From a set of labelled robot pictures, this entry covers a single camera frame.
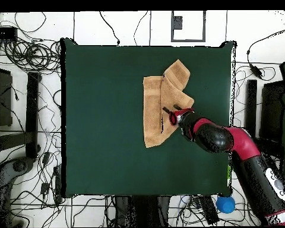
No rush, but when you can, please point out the dark swivel chair base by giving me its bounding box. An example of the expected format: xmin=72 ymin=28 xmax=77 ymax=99
xmin=0 ymin=157 xmax=36 ymax=198

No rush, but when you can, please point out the black network switch box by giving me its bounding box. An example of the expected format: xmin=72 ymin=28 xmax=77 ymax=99
xmin=0 ymin=26 xmax=18 ymax=42

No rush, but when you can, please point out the black cable with plug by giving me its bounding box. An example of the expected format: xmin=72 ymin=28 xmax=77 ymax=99
xmin=99 ymin=11 xmax=121 ymax=46

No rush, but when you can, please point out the black cable tangle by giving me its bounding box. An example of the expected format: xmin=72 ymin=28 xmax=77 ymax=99
xmin=0 ymin=37 xmax=62 ymax=73

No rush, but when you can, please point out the black power strip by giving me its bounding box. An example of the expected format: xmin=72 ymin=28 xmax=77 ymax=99
xmin=198 ymin=195 xmax=220 ymax=225
xmin=53 ymin=166 xmax=64 ymax=205

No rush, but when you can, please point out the small dark square plate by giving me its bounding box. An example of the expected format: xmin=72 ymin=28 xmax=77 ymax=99
xmin=171 ymin=15 xmax=183 ymax=30

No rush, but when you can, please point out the large black flat case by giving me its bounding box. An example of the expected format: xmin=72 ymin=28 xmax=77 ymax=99
xmin=0 ymin=66 xmax=13 ymax=128
xmin=259 ymin=80 xmax=285 ymax=144

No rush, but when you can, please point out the dark green table cloth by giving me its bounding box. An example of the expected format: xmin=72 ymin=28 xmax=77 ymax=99
xmin=61 ymin=37 xmax=237 ymax=198

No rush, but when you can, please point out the orange terry towel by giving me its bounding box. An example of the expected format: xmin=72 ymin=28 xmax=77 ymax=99
xmin=142 ymin=59 xmax=195 ymax=148

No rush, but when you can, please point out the blue round object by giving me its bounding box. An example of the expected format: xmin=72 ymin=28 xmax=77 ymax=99
xmin=215 ymin=195 xmax=236 ymax=214

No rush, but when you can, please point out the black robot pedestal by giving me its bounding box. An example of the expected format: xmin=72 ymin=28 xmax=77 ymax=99
xmin=115 ymin=195 xmax=169 ymax=227

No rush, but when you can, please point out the black cable with power adapter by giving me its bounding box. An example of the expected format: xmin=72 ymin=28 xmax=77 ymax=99
xmin=246 ymin=22 xmax=285 ymax=80

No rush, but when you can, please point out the black upright stand bar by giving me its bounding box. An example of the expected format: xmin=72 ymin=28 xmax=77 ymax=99
xmin=25 ymin=71 xmax=42 ymax=159
xmin=244 ymin=79 xmax=258 ymax=138

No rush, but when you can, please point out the grey square floor frame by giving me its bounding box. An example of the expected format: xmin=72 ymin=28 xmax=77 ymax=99
xmin=170 ymin=10 xmax=207 ymax=43

